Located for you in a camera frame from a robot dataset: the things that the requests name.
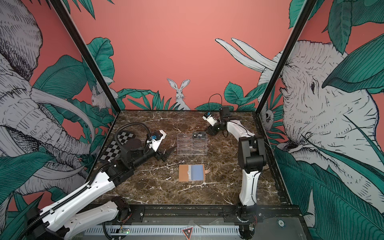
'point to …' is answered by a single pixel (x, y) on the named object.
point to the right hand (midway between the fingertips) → (208, 125)
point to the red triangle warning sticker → (188, 232)
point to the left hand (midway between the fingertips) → (169, 137)
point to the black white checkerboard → (114, 149)
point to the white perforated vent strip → (161, 230)
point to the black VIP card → (199, 135)
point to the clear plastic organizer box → (194, 143)
